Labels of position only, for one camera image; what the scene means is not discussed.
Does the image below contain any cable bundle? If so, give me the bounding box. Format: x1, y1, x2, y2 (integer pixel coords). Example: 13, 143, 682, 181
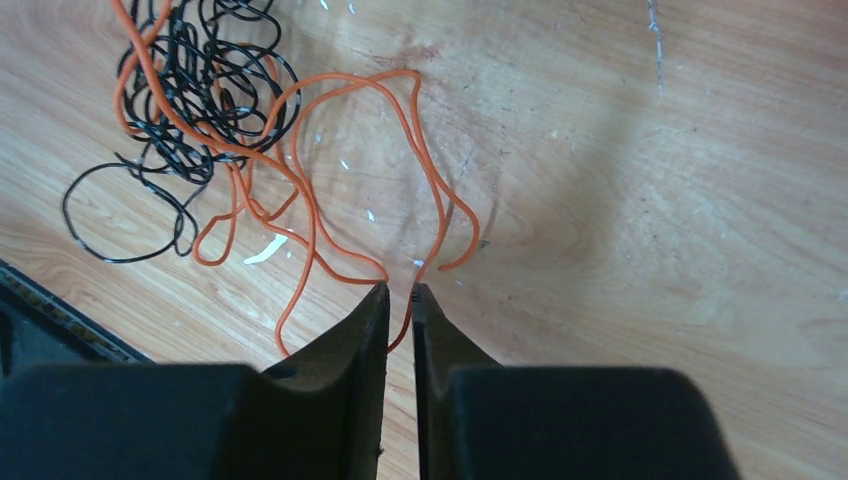
62, 0, 303, 265

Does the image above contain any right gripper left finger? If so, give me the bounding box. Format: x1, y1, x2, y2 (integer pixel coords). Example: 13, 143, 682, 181
1, 283, 390, 479

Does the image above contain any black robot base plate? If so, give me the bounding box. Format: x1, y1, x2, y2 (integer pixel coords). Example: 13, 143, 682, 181
1, 261, 152, 381

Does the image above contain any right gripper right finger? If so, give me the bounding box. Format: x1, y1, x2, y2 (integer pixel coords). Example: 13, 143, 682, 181
411, 283, 739, 479

